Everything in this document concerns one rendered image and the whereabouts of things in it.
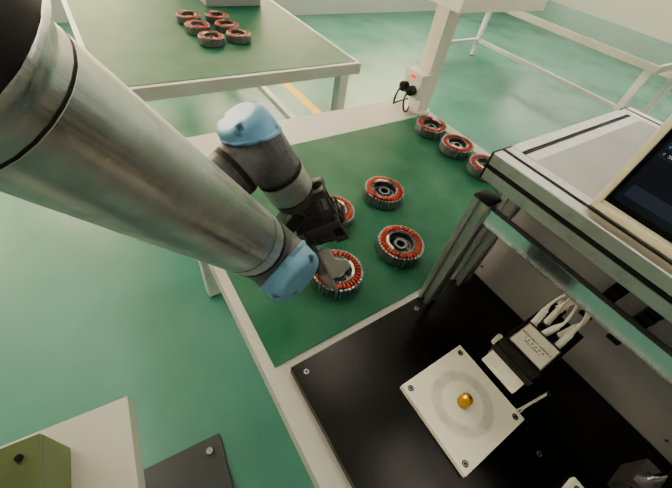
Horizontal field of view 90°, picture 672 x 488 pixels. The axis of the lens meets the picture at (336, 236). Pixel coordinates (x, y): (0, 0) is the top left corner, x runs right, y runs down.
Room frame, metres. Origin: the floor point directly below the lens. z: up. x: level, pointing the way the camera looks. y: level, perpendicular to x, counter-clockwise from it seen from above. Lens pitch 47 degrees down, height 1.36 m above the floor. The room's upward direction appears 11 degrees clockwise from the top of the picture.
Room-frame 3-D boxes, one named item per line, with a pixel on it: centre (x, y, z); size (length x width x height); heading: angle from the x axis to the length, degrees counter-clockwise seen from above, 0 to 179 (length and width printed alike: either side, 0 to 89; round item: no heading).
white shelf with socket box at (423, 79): (1.19, -0.19, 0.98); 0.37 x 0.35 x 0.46; 41
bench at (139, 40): (2.05, 1.07, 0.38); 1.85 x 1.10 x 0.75; 41
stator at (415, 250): (0.56, -0.15, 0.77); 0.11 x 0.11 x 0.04
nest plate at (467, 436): (0.22, -0.26, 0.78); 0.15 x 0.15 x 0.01; 41
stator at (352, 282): (0.44, -0.02, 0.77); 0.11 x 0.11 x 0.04
